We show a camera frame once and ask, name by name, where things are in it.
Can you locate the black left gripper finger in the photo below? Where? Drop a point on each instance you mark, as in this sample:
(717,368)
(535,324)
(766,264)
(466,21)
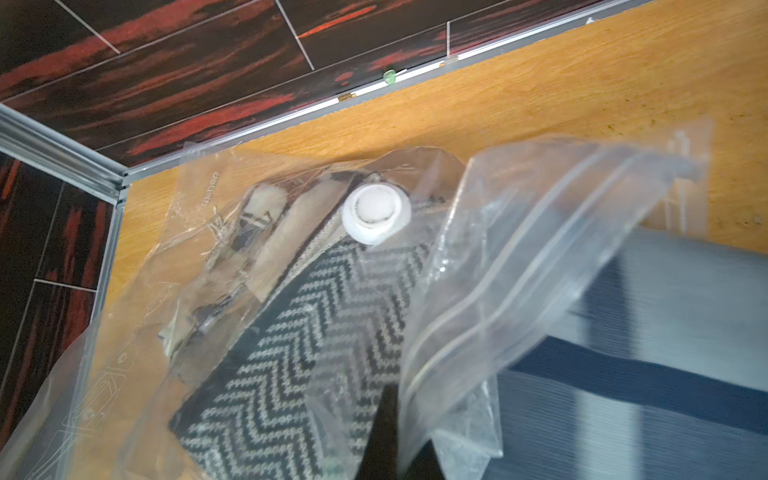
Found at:
(381,453)

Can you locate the black white herringbone scarf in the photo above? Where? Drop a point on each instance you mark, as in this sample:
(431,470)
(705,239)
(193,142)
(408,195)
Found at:
(249,419)

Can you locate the clear plastic vacuum bag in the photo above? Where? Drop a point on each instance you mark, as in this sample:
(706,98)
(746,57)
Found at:
(515,236)

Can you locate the blue grey striped scarf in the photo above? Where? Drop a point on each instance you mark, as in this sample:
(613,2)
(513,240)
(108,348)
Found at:
(659,371)

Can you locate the white vacuum bag valve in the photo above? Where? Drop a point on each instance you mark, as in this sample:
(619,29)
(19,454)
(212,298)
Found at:
(374,212)

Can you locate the cream brown plaid scarf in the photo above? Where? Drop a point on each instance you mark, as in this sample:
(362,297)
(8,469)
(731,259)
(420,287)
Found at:
(279,231)

